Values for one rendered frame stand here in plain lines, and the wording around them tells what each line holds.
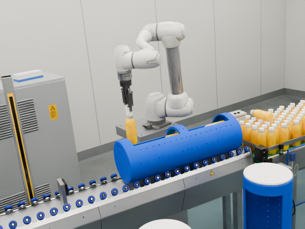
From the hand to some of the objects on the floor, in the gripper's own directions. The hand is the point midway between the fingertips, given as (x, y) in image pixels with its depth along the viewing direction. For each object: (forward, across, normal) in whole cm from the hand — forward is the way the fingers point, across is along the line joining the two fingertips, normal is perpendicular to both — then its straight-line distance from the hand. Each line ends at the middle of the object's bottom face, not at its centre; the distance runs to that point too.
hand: (129, 110), depth 234 cm
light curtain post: (+140, -28, -67) cm, 158 cm away
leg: (+141, -2, +75) cm, 160 cm away
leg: (+141, +12, +75) cm, 160 cm away
